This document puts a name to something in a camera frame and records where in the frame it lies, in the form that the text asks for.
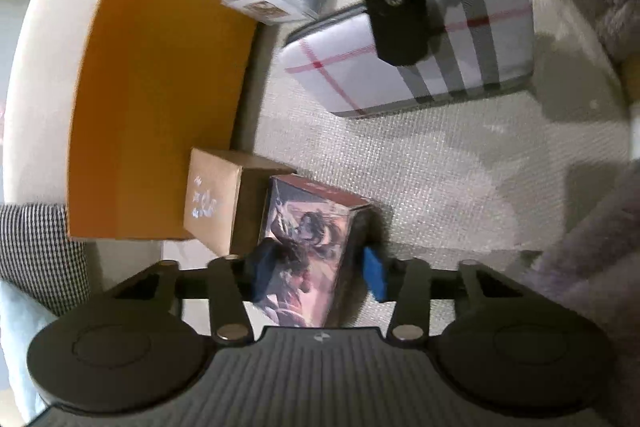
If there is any orange cardboard box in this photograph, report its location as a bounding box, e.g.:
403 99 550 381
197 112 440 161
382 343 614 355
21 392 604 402
66 0 297 244

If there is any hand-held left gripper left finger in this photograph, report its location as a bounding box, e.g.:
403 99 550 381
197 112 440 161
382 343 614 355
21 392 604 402
105 242 282 344

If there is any plaid hard case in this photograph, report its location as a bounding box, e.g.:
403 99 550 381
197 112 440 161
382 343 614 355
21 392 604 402
277 0 537 120

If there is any illustrated dark card box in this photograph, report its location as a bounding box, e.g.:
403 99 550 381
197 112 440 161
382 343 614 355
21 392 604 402
254 174 374 329

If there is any light blue pillow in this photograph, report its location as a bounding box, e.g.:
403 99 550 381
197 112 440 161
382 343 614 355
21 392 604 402
0 281 60 427

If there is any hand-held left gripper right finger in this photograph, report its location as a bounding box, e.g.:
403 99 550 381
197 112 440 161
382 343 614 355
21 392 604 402
362 247 532 344

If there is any purple fluffy blanket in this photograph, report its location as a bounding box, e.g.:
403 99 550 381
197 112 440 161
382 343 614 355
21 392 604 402
500 0 640 408

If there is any beige sofa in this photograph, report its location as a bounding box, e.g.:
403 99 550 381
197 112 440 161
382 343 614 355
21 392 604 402
0 0 640 358

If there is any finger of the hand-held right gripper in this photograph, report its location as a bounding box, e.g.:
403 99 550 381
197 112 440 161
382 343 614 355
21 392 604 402
362 0 432 66

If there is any small gold box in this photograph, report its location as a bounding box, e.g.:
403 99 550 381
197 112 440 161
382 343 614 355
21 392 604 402
182 148 297 258

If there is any houndstooth pillow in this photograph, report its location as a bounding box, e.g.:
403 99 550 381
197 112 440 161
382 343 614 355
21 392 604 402
0 202 92 317

